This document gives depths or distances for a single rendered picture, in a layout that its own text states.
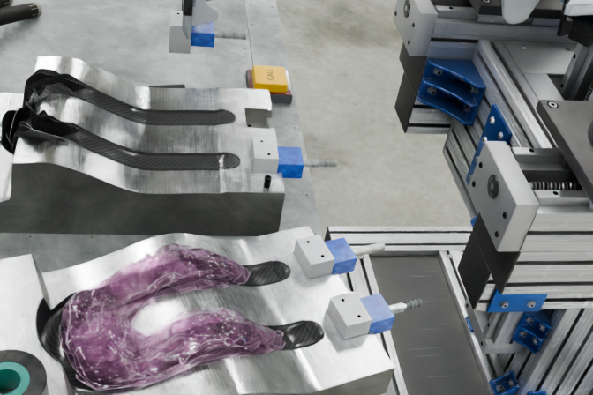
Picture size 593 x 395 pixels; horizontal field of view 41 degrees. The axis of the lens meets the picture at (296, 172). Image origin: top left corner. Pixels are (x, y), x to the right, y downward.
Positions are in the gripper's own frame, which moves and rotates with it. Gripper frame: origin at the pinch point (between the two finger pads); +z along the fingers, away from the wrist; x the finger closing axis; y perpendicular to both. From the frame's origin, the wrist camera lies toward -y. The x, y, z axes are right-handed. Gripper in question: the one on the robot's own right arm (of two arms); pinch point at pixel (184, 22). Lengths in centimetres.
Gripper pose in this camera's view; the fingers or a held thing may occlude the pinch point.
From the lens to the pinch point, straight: 139.8
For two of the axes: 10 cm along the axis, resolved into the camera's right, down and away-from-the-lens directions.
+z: -1.3, 7.6, 6.4
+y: 9.8, 0.2, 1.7
